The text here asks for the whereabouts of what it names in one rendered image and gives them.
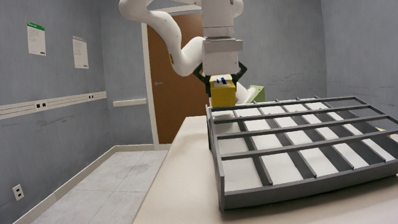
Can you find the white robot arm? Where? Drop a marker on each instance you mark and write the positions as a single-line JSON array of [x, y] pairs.
[[217, 14]]

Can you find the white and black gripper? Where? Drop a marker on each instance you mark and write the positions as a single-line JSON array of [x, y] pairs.
[[221, 63]]

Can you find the dark grey front bar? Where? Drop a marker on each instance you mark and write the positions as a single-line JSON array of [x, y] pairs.
[[309, 186]]

